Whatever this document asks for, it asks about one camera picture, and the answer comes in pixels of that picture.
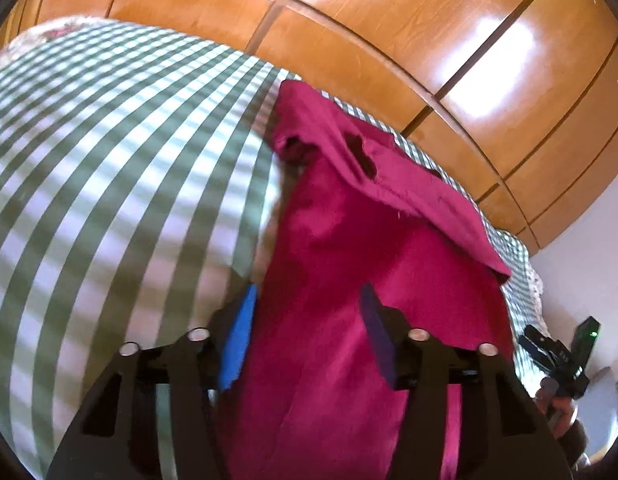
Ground wooden wardrobe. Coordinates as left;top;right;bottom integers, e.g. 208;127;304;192
0;0;618;256

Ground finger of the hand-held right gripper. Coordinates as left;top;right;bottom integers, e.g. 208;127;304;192
518;324;557;367

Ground person's right forearm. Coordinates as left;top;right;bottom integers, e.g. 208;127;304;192
558;417;592;470

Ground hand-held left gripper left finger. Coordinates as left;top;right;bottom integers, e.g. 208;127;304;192
45;284;260;480

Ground red long-sleeve sweater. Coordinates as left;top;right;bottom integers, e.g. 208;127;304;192
216;79;514;480

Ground grey round object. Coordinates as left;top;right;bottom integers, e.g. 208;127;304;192
586;366;618;463

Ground person's right hand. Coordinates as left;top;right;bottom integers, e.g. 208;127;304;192
534;376;580;436

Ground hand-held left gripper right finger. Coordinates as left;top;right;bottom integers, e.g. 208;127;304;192
360;282;574;480

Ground green white checkered bed sheet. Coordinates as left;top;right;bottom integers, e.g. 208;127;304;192
0;22;540;480

